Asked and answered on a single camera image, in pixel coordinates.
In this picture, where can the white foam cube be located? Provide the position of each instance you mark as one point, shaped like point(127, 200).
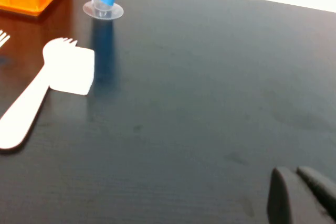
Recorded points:
point(76, 74)

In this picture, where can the light blue plastic fork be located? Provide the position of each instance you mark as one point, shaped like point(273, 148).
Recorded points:
point(3, 37)

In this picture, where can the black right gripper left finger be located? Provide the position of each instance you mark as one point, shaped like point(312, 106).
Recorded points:
point(286, 203)

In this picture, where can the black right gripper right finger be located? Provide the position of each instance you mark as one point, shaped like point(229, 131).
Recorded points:
point(323, 190)

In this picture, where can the pink plastic fork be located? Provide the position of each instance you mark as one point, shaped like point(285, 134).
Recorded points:
point(34, 87)

